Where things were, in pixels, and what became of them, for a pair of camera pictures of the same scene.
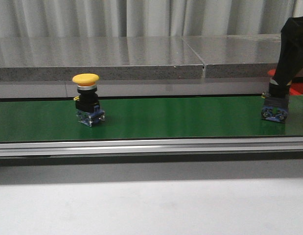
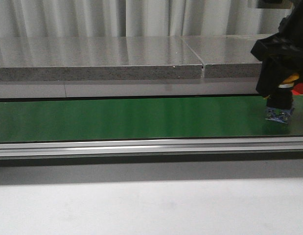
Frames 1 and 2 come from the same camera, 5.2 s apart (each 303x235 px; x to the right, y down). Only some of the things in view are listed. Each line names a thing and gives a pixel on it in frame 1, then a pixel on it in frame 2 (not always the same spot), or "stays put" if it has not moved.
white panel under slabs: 134,88 stays put
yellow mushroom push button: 89,110 -> 280,102
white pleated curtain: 93,18 stays put
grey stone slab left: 40,58 stays put
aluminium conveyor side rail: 151,146 stays put
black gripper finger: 293,49 -> 284,54
